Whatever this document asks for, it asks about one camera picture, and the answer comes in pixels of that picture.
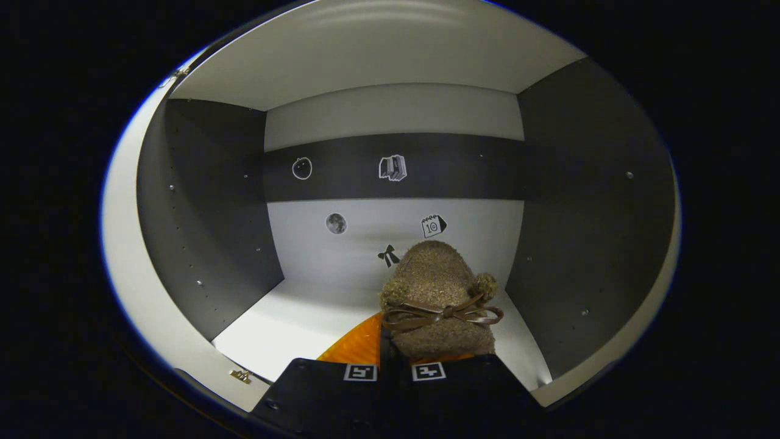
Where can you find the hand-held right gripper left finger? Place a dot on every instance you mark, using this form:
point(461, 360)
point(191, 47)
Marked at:
point(323, 396)

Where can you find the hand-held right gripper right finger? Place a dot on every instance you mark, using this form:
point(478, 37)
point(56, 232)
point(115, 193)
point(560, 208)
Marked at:
point(463, 396)

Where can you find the brown fuzzy shoe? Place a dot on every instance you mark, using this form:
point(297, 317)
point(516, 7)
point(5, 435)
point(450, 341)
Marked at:
point(436, 280)

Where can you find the white cabinet door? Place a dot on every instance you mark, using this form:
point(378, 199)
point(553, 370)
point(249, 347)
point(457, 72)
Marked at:
point(646, 317)
point(140, 292)

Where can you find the white shoe cabinet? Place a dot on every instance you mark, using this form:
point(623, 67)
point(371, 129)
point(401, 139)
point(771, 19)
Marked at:
point(457, 164)

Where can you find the white cabinet shelf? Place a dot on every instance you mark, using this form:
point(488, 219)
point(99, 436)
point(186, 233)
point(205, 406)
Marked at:
point(292, 323)
point(378, 49)

